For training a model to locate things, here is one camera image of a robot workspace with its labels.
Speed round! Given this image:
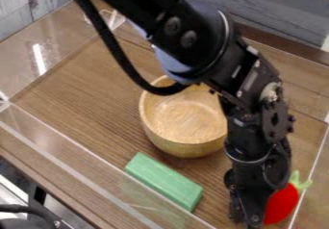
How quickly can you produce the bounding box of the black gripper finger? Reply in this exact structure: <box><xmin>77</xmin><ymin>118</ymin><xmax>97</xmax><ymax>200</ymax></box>
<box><xmin>224</xmin><ymin>171</ymin><xmax>275</xmax><ymax>229</ymax></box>

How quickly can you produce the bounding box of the clear acrylic tray wall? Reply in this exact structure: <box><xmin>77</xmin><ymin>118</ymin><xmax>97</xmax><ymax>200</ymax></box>
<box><xmin>0</xmin><ymin>91</ymin><xmax>214</xmax><ymax>229</ymax></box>

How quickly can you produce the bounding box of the black cable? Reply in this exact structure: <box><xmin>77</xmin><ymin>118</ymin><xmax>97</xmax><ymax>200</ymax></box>
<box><xmin>0</xmin><ymin>203</ymin><xmax>62</xmax><ymax>229</ymax></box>

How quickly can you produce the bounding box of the light wooden bowl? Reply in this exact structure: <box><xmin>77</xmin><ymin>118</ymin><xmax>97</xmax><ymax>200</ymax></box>
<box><xmin>139</xmin><ymin>84</ymin><xmax>228</xmax><ymax>159</ymax></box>

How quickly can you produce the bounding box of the clear acrylic corner bracket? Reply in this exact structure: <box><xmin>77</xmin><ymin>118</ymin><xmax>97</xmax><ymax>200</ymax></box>
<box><xmin>99</xmin><ymin>9</ymin><xmax>126</xmax><ymax>31</ymax></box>

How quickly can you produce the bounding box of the red plush strawberry toy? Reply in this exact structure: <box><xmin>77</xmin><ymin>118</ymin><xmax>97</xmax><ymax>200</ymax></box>
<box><xmin>264</xmin><ymin>170</ymin><xmax>313</xmax><ymax>225</ymax></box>

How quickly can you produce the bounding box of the green rectangular block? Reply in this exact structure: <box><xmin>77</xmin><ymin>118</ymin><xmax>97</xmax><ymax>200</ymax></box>
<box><xmin>125</xmin><ymin>152</ymin><xmax>204</xmax><ymax>212</ymax></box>

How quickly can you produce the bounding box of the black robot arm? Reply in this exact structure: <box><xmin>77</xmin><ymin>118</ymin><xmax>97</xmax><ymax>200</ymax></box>
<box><xmin>75</xmin><ymin>0</ymin><xmax>296</xmax><ymax>229</ymax></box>

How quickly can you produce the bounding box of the black metal table leg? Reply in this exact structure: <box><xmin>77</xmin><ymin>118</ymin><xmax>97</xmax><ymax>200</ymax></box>
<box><xmin>28</xmin><ymin>184</ymin><xmax>47</xmax><ymax>206</ymax></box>

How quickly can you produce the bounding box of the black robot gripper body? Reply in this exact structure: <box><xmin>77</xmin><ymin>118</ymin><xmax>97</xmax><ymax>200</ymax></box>
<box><xmin>208</xmin><ymin>43</ymin><xmax>295</xmax><ymax>193</ymax></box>

